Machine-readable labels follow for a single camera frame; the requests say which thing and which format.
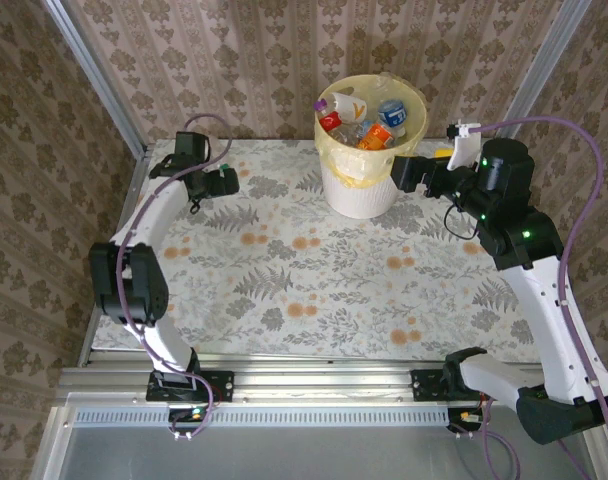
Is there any aluminium table side rail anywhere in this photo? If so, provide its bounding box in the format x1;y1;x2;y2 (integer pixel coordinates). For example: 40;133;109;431
77;147;153;366

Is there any grey metal panel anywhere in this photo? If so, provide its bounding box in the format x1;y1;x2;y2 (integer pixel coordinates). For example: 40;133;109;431
31;405;603;480

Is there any white bottle orange V print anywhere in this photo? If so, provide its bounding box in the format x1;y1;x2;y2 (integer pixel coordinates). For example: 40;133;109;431
330;91;369;125

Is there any yellow transparent bin liner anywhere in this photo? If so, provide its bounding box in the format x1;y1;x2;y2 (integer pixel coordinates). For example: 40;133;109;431
313;72;429;191

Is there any long aluminium mounting rail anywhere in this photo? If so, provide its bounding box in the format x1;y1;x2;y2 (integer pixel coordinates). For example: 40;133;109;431
56;352;540;407

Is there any white ribbed plastic bin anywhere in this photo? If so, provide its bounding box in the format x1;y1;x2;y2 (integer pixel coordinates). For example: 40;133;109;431
313;72;429;220

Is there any grey slotted cable duct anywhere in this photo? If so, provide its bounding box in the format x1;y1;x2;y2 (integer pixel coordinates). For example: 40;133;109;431
72;403;453;427

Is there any black controller board orange plug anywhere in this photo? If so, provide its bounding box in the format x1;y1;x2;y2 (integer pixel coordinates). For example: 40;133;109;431
447;407;485;434

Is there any orange label bottle brown cap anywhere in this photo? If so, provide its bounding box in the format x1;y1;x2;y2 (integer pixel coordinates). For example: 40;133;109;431
356;122;396;152

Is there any black controller board green light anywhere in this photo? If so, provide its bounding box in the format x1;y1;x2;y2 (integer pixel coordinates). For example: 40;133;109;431
167;403;209;422

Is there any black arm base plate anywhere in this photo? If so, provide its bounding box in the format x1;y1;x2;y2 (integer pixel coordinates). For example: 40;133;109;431
146;369;235;404
410;367;503;402

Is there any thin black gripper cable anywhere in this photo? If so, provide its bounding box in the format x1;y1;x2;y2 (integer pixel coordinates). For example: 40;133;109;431
443;203;481;241

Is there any aluminium frame post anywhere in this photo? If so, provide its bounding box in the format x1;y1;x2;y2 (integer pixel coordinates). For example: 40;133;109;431
42;0;151;157
492;0;593;151

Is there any floral table cover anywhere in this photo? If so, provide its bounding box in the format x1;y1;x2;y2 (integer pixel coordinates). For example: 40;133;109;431
91;137;540;364

